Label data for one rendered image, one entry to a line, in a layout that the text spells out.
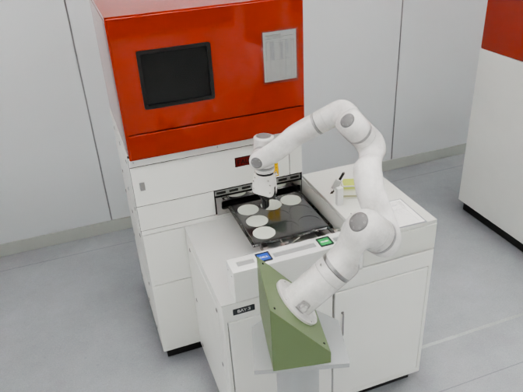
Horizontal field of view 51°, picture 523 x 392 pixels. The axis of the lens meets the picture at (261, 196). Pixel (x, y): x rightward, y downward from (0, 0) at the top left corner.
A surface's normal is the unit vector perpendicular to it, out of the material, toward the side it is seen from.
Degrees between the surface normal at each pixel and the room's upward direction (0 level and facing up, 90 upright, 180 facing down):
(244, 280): 90
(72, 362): 0
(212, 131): 90
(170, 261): 90
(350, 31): 90
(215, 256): 0
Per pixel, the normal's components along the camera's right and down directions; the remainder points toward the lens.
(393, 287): 0.34, 0.44
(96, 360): -0.05, -0.87
